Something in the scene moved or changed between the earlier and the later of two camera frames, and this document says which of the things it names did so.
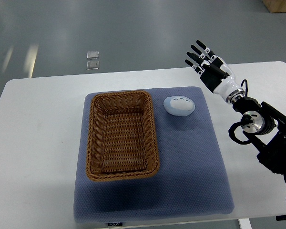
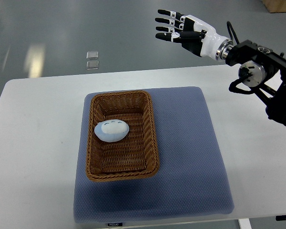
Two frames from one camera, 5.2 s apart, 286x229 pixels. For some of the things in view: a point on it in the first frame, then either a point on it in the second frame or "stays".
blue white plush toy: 178,105 -> 111,130
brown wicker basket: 122,140 stays
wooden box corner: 280,6 stays
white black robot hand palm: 217,81 -> 213,45
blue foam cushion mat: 191,180 stays
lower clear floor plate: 92,65 stays
